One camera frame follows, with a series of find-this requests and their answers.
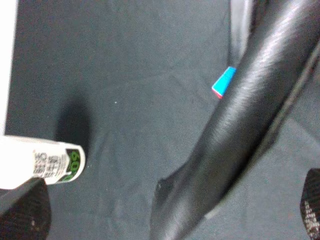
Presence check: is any black glasses case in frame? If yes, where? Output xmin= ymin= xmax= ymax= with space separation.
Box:
xmin=149 ymin=0 xmax=320 ymax=240

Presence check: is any black tablecloth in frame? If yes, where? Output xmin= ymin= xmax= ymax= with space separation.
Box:
xmin=4 ymin=0 xmax=320 ymax=240

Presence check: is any white milk bottle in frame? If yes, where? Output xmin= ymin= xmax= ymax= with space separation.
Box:
xmin=0 ymin=135 xmax=86 ymax=190

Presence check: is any colourful puzzle cube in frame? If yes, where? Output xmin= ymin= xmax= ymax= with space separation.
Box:
xmin=211 ymin=66 xmax=236 ymax=99

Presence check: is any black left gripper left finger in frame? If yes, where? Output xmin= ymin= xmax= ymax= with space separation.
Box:
xmin=0 ymin=178 xmax=52 ymax=240

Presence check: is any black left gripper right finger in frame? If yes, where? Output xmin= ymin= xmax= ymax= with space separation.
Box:
xmin=300 ymin=168 xmax=320 ymax=240

